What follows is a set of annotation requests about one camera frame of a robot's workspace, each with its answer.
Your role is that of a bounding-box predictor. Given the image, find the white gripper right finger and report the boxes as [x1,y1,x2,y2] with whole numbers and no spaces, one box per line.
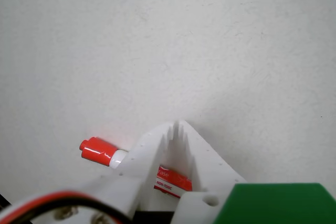
[170,120,248,224]

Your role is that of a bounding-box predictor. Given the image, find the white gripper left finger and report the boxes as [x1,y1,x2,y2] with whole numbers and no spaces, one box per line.
[31,120,176,224]

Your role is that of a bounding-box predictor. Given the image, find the red Expo marker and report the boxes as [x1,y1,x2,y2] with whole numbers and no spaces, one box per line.
[79,136,194,200]

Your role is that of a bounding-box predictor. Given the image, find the green printed camera mount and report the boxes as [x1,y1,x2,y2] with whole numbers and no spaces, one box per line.
[212,183,336,224]

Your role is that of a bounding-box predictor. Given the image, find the red black servo wires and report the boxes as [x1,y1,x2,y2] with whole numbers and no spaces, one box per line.
[0,188,134,224]

